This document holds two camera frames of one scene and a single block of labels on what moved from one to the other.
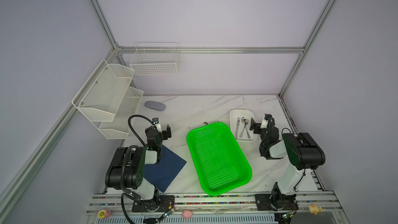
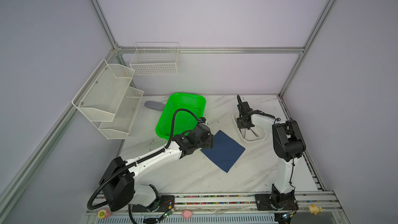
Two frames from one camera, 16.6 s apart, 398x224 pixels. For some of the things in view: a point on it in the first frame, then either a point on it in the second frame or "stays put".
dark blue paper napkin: (162, 174) to (225, 151)
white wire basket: (156, 58) stays put
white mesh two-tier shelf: (109, 101) stays put
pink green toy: (103, 213) stays put
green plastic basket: (218, 158) to (184, 120)
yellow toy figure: (314, 209) stays put
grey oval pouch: (155, 105) stays put
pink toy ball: (187, 214) stays put
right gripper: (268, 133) to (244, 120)
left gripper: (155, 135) to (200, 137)
